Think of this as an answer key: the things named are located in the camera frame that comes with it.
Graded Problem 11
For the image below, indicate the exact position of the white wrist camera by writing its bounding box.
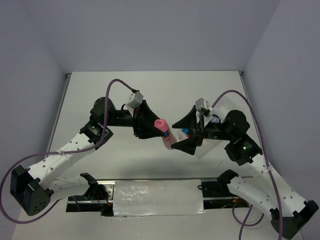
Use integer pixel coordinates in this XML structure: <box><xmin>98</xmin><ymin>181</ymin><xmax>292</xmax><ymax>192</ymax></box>
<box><xmin>195</xmin><ymin>98</ymin><xmax>213</xmax><ymax>117</ymax></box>
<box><xmin>125</xmin><ymin>91</ymin><xmax>144</xmax><ymax>110</ymax></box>

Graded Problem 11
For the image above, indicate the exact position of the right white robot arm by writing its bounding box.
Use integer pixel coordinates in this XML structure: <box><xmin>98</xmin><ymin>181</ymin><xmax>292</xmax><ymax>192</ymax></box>
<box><xmin>172</xmin><ymin>106</ymin><xmax>319</xmax><ymax>240</ymax></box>

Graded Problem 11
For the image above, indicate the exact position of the translucent white compartment tray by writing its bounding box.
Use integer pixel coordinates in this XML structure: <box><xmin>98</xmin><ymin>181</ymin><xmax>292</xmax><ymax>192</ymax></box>
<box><xmin>172</xmin><ymin>95</ymin><xmax>247</xmax><ymax>160</ymax></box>

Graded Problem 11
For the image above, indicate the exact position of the blue tape roll tub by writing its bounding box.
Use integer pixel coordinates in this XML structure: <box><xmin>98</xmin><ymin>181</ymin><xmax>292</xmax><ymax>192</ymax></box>
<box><xmin>209</xmin><ymin>114</ymin><xmax>222</xmax><ymax>124</ymax></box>

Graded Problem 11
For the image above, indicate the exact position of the blue cap highlighter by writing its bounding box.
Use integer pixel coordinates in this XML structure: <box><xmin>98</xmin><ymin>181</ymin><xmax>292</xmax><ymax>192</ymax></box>
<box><xmin>181</xmin><ymin>128</ymin><xmax>189</xmax><ymax>134</ymax></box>

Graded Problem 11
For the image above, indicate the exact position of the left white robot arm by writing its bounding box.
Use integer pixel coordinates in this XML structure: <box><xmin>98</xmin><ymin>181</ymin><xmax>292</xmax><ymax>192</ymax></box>
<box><xmin>10</xmin><ymin>97</ymin><xmax>164</xmax><ymax>216</ymax></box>

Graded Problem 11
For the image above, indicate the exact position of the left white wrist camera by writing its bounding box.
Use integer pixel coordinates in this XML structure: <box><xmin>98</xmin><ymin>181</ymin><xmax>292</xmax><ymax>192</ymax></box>
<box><xmin>125</xmin><ymin>91</ymin><xmax>144</xmax><ymax>110</ymax></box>

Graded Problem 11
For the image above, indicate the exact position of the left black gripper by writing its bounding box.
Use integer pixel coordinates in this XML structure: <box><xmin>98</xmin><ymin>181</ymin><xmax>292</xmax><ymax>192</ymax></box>
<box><xmin>104</xmin><ymin>99</ymin><xmax>165</xmax><ymax>139</ymax></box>

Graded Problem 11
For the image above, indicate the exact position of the white foil front panel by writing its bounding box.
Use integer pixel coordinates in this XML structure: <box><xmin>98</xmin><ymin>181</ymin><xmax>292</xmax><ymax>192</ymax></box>
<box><xmin>113</xmin><ymin>179</ymin><xmax>205</xmax><ymax>217</ymax></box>

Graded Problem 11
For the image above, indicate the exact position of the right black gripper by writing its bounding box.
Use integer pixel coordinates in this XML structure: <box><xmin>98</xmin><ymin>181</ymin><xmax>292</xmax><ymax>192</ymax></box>
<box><xmin>170</xmin><ymin>104</ymin><xmax>233</xmax><ymax>154</ymax></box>

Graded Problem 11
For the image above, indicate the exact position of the pink lid small bottle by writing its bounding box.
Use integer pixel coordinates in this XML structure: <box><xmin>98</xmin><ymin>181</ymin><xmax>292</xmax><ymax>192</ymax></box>
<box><xmin>154</xmin><ymin>119</ymin><xmax>177</xmax><ymax>150</ymax></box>

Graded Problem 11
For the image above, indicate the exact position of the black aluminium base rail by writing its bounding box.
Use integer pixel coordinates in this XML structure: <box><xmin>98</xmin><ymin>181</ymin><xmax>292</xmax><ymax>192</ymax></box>
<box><xmin>66</xmin><ymin>178</ymin><xmax>249</xmax><ymax>217</ymax></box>

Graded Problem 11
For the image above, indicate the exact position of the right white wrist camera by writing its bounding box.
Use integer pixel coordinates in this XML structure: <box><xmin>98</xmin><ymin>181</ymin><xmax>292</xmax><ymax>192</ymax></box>
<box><xmin>195</xmin><ymin>98</ymin><xmax>213</xmax><ymax>117</ymax></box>

